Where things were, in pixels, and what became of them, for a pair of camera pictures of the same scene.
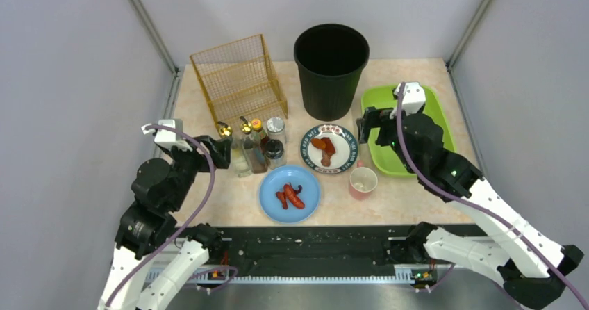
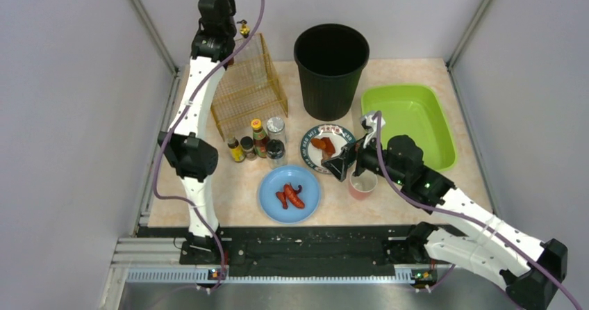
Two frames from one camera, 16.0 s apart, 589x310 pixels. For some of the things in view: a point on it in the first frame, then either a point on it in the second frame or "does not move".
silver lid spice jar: x=276 y=129 does not move
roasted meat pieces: x=328 y=149 does not move
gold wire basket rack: x=239 y=80 does not move
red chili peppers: x=292 y=194 does not move
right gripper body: x=369 y=126 → x=358 y=157
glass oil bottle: x=248 y=155 → x=244 y=30
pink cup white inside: x=363 y=180 does not move
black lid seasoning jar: x=274 y=149 does not move
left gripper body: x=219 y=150 → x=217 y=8
